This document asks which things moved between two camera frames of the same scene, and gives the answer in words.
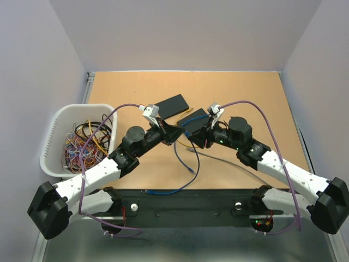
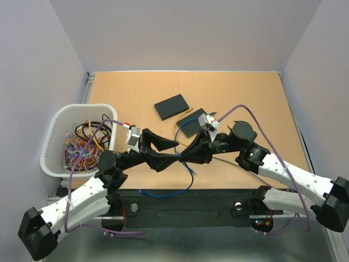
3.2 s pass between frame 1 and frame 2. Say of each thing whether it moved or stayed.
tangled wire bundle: stayed
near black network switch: stayed
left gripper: moved
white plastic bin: stayed
